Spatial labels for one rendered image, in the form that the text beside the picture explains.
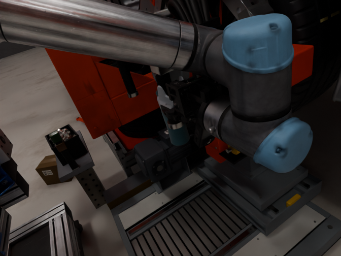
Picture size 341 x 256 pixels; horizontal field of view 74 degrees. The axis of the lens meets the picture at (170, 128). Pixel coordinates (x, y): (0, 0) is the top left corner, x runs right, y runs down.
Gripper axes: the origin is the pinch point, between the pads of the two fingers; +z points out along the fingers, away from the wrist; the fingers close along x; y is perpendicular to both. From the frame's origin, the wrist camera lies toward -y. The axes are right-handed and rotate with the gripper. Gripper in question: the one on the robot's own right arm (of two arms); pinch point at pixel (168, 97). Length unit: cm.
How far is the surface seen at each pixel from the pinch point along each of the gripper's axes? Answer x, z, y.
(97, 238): 44, 51, -83
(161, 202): 5, 41, -75
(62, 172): 41, 57, -38
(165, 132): -14, 48, -40
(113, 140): 11, 74, -44
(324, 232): -42, -20, -75
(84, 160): 29, 58, -38
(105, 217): 36, 62, -83
